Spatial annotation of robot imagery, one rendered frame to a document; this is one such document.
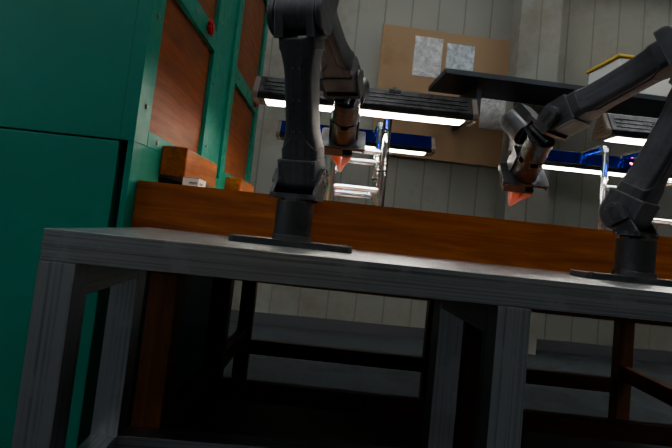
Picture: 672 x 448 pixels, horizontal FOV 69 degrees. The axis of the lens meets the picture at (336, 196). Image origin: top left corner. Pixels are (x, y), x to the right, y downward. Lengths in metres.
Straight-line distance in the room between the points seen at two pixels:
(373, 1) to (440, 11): 0.51
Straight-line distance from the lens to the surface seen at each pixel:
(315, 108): 0.82
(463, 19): 4.03
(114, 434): 0.99
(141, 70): 1.11
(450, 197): 3.69
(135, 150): 1.09
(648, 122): 1.63
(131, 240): 0.66
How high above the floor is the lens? 0.70
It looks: 4 degrees up
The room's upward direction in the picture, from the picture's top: 6 degrees clockwise
